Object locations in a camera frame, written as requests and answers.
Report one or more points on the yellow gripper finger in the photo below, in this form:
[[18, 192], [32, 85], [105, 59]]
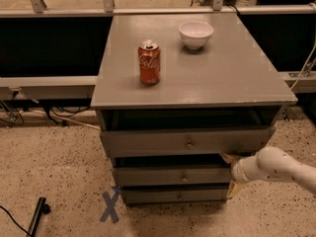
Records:
[[234, 188], [229, 158]]

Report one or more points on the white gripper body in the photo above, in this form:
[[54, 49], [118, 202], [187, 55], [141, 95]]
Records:
[[237, 172]]

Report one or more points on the grey drawer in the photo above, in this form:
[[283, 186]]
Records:
[[136, 143], [174, 175], [184, 194]]

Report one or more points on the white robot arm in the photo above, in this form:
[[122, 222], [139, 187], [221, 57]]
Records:
[[269, 164]]

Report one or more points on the grey top drawer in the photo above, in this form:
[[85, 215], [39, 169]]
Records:
[[136, 143]]

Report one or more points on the grey bottom drawer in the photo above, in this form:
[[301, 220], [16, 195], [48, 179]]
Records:
[[184, 194]]

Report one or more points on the blue tape cross mark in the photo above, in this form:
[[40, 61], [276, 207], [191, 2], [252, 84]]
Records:
[[110, 202]]

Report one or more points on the white ceramic bowl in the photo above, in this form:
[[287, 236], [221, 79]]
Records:
[[195, 34]]

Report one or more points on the red cola can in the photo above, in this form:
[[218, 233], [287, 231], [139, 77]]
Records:
[[149, 62]]

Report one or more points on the black power strip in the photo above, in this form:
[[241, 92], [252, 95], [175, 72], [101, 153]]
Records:
[[41, 209]]

